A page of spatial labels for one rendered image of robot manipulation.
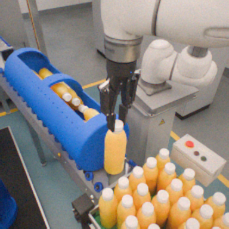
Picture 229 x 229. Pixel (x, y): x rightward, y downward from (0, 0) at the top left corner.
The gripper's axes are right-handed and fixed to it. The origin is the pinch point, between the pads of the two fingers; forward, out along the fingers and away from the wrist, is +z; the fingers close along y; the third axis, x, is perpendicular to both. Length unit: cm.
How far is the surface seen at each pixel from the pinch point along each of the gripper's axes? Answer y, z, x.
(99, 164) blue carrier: -4.0, 40.5, -14.0
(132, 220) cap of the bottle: 6.0, 28.7, 17.8
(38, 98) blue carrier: 3, 24, -55
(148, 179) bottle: -13.7, 36.1, 7.5
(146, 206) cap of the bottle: -0.8, 28.4, 17.3
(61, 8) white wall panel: -245, 130, -492
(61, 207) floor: 2, 142, -59
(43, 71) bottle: -16, 34, -93
